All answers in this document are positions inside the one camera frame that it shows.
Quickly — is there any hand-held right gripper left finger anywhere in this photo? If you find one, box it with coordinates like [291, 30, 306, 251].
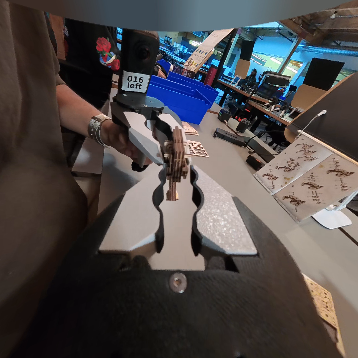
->
[98, 164, 168, 254]

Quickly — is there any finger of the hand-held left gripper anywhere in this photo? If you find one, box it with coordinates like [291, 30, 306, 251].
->
[155, 107, 183, 149]
[123, 111, 165, 165]

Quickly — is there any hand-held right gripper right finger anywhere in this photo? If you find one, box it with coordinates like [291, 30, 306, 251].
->
[190, 164, 258, 256]

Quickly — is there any layered wooden model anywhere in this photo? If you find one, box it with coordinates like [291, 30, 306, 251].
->
[163, 126, 193, 201]

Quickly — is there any wooden gear parts sheet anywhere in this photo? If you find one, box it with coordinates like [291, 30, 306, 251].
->
[303, 274, 347, 357]

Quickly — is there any person's left forearm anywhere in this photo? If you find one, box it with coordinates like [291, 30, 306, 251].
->
[56, 83, 112, 140]

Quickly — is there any grey desk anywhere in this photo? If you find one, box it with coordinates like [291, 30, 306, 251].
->
[71, 98, 358, 358]

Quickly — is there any person's left hand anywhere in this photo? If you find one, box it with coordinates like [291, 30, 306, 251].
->
[100, 122, 157, 166]

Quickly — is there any large blue plastic bin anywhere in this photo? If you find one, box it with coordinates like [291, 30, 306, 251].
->
[146, 73, 220, 125]

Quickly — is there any silver mesh wristband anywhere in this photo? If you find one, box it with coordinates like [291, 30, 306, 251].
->
[87, 114, 112, 148]

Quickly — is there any small blue bin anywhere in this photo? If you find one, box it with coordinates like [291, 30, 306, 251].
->
[158, 59, 174, 79]

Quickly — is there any red bottle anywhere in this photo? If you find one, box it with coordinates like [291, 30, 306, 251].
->
[204, 65, 217, 86]

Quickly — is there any black power strip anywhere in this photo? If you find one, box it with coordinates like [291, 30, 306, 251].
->
[213, 127, 247, 148]

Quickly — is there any small black adapter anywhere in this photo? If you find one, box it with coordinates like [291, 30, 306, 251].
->
[246, 154, 267, 172]

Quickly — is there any wooden table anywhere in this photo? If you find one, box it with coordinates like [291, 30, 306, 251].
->
[217, 79, 304, 126]

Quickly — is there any illustrated cardboard sign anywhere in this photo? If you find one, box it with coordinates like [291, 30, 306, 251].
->
[183, 28, 235, 74]

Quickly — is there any black flat box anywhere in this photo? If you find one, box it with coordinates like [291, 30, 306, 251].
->
[246, 136, 277, 163]

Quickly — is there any cardboard panel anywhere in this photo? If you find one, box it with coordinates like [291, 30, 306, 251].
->
[291, 84, 327, 110]
[234, 59, 251, 80]

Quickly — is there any model instruction sheet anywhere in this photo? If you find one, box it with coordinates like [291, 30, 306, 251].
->
[253, 136, 358, 223]

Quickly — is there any black machine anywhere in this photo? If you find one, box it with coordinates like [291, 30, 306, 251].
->
[256, 70, 292, 99]

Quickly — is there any person's shirt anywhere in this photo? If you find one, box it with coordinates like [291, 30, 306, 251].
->
[0, 0, 99, 358]

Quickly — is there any white sheet stand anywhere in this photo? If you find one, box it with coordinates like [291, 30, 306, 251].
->
[312, 193, 353, 230]

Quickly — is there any black board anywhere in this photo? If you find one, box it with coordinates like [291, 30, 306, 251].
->
[285, 71, 358, 164]

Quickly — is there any black panel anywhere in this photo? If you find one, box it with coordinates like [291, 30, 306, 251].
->
[303, 57, 345, 92]

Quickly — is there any emptied wooden sheet frame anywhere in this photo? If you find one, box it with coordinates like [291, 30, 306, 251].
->
[185, 140, 210, 158]

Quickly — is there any black cable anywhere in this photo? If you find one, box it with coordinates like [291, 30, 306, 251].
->
[243, 129, 280, 147]

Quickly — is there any white cable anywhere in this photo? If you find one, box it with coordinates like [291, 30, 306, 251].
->
[297, 110, 328, 135]

